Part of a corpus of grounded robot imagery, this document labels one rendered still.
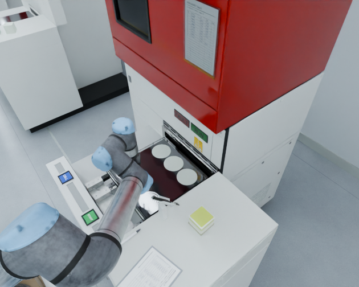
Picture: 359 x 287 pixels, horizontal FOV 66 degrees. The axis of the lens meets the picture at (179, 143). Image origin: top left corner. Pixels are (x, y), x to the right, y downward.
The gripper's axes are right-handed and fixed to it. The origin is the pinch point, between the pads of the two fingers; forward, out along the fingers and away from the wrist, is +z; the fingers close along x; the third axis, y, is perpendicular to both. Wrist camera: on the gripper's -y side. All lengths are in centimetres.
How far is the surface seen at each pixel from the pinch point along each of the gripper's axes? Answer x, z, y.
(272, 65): -57, -44, 18
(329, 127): -160, 68, 92
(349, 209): -157, 99, 29
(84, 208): 22.0, 3.7, -6.1
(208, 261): -26.2, 2.4, -34.1
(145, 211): -3.4, 9.2, -7.4
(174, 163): -18.4, 9.5, 18.4
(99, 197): 17.4, 8.6, 1.8
